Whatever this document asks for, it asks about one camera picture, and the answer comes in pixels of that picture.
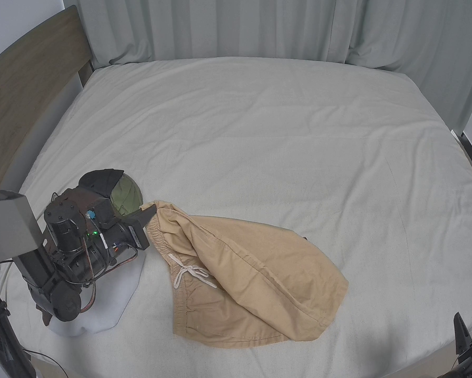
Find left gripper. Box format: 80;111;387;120
82;210;151;279

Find tan shorts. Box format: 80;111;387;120
149;199;349;343

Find bed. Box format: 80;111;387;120
0;6;472;378

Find green garment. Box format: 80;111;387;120
110;174;143;216

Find brown garment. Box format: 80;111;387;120
36;187;111;327

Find white garment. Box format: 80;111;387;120
49;250;146;337

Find black garment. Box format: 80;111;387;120
80;169;125;200

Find pale green curtain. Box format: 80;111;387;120
59;0;352;70
332;0;472;137

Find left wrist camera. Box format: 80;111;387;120
91;196;119;229

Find black cable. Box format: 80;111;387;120
23;349;64;378

